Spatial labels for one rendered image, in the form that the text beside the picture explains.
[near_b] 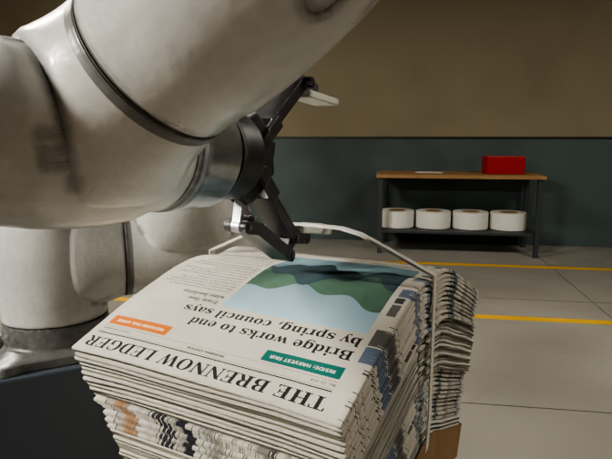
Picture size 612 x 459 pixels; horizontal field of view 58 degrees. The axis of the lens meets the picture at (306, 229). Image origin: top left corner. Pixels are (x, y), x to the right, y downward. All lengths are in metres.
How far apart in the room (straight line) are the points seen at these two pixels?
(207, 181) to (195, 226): 0.46
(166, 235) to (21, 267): 0.20
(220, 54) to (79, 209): 0.12
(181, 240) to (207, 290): 0.28
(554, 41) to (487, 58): 0.75
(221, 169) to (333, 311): 0.18
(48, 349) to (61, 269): 0.12
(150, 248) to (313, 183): 6.26
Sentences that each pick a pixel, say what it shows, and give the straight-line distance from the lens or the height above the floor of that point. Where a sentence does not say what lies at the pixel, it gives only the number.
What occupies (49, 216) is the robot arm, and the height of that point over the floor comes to 1.29.
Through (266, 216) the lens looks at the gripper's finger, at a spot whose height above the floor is 1.25.
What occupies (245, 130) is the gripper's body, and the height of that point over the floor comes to 1.34.
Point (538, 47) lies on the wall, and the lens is 7.25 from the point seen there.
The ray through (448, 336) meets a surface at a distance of 0.67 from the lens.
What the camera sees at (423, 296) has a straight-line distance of 0.55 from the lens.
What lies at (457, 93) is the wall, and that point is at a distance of 7.05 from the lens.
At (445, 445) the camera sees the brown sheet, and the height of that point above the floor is 0.96.
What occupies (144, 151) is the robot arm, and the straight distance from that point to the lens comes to 0.30.
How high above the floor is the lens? 1.33
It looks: 10 degrees down
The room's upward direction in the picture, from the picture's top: straight up
